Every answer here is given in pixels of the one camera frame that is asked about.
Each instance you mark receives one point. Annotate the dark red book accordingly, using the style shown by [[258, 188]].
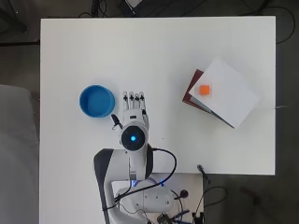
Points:
[[191, 90]]

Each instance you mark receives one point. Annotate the white book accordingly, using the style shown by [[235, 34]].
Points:
[[229, 93]]

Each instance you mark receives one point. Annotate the blue round tub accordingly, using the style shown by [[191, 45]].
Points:
[[97, 101]]

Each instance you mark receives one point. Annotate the white seven-joint robot arm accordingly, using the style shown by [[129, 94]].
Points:
[[137, 161]]

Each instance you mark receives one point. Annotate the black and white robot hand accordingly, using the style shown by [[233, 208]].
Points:
[[134, 107]]

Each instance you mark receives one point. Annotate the black stand clamp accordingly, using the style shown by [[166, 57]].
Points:
[[203, 173]]

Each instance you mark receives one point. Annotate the orange cube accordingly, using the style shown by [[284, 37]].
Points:
[[205, 90]]

